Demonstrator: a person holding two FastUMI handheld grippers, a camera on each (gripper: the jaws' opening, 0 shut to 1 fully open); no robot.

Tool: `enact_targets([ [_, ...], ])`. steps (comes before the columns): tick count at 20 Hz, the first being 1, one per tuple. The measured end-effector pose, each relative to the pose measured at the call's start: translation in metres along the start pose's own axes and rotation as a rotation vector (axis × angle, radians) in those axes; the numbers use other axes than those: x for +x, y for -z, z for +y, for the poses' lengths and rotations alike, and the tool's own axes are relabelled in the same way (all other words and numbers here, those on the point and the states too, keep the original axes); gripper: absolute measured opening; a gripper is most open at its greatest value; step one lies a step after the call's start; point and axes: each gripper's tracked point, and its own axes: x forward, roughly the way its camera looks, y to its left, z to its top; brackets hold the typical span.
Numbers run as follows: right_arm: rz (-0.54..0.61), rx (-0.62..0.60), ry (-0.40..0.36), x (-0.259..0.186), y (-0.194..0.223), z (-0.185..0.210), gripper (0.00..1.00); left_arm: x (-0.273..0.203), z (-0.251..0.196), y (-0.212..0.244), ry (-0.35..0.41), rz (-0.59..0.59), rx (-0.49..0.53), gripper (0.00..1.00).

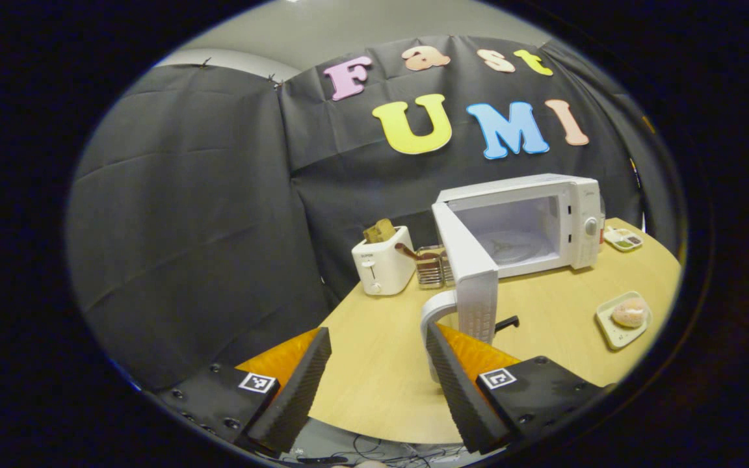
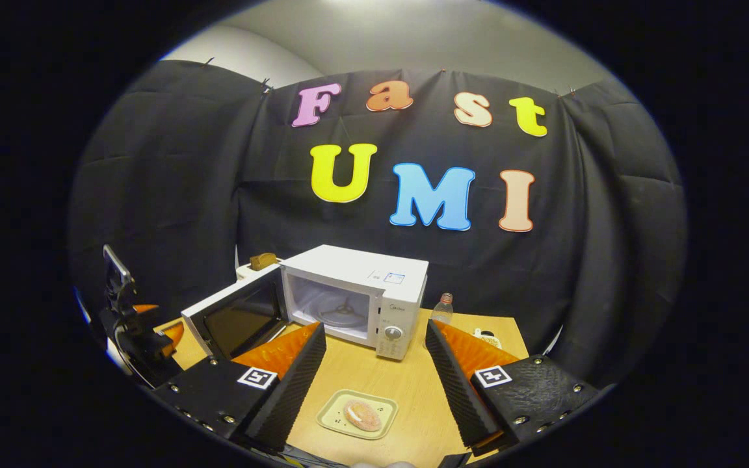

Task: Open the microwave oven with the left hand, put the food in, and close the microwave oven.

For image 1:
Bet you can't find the black backdrop cloth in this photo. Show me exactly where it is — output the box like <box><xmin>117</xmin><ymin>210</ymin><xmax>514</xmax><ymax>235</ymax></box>
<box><xmin>66</xmin><ymin>36</ymin><xmax>681</xmax><ymax>391</ymax></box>

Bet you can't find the tangle of black cables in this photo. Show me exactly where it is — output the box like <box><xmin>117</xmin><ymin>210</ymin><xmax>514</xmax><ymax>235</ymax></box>
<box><xmin>296</xmin><ymin>434</ymin><xmax>479</xmax><ymax>467</ymax></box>

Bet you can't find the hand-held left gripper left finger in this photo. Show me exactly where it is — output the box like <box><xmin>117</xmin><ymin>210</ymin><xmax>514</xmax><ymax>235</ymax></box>
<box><xmin>157</xmin><ymin>327</ymin><xmax>333</xmax><ymax>456</ymax></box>

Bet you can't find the cream square plate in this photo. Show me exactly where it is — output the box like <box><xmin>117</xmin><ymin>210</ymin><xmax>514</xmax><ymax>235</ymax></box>
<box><xmin>595</xmin><ymin>291</ymin><xmax>653</xmax><ymax>350</ymax></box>

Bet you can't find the divided plate with beans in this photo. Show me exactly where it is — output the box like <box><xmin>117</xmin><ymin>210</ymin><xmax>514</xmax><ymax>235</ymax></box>
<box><xmin>603</xmin><ymin>226</ymin><xmax>644</xmax><ymax>252</ymax></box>

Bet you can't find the pink bread roll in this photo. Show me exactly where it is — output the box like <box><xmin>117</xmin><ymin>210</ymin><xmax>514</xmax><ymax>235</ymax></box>
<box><xmin>611</xmin><ymin>298</ymin><xmax>650</xmax><ymax>328</ymax></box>

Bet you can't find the white toaster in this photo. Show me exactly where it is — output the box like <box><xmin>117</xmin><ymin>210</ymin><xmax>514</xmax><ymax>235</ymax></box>
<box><xmin>351</xmin><ymin>226</ymin><xmax>417</xmax><ymax>296</ymax></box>

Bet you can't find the brown toast slice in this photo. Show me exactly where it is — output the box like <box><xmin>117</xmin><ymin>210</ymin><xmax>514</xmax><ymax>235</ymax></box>
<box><xmin>363</xmin><ymin>218</ymin><xmax>397</xmax><ymax>244</ymax></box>

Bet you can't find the white microwave oven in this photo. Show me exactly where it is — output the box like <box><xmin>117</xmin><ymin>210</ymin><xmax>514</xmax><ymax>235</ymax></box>
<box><xmin>420</xmin><ymin>173</ymin><xmax>604</xmax><ymax>384</ymax></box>

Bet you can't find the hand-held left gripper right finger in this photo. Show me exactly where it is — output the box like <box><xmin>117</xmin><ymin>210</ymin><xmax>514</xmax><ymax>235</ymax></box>
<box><xmin>425</xmin><ymin>322</ymin><xmax>612</xmax><ymax>456</ymax></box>

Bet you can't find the metal wire rack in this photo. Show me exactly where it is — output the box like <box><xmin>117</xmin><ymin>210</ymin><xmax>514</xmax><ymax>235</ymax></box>
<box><xmin>395</xmin><ymin>244</ymin><xmax>454</xmax><ymax>290</ymax></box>

